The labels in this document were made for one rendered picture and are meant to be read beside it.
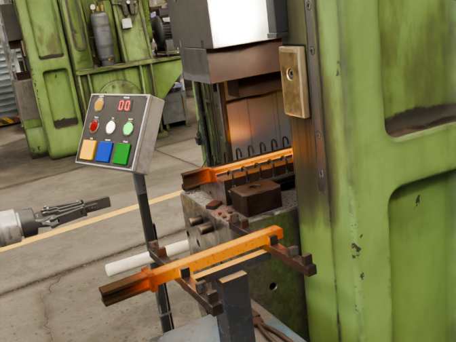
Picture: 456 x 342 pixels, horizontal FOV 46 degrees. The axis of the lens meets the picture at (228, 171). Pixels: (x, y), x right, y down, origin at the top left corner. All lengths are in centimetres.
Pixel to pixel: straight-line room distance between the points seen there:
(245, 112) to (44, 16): 479
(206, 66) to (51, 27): 503
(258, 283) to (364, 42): 71
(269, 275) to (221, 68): 59
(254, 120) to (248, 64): 37
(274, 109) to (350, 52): 72
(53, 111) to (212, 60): 509
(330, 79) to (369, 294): 54
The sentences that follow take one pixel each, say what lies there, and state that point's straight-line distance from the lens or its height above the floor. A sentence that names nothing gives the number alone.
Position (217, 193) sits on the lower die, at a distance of 161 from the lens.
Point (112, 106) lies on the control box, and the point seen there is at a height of 116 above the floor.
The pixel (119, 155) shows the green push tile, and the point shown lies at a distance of 196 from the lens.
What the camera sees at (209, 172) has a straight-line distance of 158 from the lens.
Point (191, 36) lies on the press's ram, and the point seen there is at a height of 140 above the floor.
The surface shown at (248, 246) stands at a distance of 115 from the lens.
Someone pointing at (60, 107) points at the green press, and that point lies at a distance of 648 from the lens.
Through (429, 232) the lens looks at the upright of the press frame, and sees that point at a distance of 155.
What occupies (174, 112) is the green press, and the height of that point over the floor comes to 21.
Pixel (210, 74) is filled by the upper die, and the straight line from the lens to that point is 147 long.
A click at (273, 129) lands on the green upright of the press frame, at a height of 103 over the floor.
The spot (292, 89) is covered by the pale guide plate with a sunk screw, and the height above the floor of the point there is 125.
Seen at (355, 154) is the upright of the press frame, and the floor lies 112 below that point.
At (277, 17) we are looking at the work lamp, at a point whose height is 143.
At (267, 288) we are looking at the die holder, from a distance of 155.
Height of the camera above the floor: 148
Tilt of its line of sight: 17 degrees down
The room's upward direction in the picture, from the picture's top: 8 degrees counter-clockwise
